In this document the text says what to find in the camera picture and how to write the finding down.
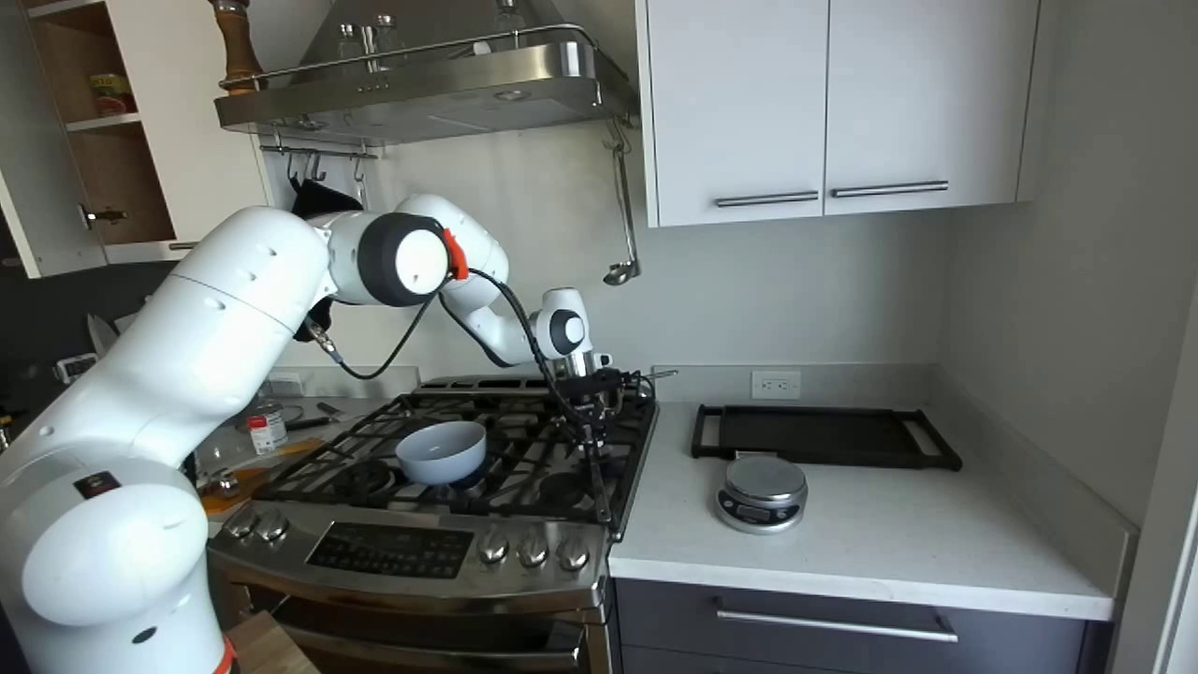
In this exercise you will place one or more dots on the steel slotted spoon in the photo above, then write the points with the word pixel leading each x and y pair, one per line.
pixel 626 199

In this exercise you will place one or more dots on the red and white small object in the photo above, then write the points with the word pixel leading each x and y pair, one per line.
pixel 263 433

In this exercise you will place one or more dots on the silver stove knob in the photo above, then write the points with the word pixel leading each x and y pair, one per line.
pixel 273 531
pixel 241 526
pixel 496 549
pixel 533 551
pixel 576 554

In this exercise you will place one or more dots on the stainless range hood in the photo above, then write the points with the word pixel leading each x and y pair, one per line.
pixel 424 80

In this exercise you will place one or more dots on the wooden pepper mill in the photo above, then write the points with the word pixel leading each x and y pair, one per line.
pixel 239 44

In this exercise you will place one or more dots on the open white shelf cabinet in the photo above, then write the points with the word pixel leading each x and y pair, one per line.
pixel 189 152

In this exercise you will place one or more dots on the black rectangular tray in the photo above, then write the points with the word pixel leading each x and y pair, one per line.
pixel 818 437

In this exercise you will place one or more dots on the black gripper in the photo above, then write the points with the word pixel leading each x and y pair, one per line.
pixel 590 393

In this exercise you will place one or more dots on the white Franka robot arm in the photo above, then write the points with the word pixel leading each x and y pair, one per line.
pixel 189 376

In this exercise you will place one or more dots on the white ceramic bowl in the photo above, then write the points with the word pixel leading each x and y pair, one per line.
pixel 442 451

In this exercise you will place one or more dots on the stainless gas stove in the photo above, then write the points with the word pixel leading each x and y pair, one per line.
pixel 415 549

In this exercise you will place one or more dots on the black hanging utensil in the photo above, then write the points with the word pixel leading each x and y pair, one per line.
pixel 325 199

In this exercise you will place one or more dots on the steel measuring cup ladle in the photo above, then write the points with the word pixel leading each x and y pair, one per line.
pixel 613 275

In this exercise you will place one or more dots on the dark grey base cabinet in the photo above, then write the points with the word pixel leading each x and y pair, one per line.
pixel 863 640

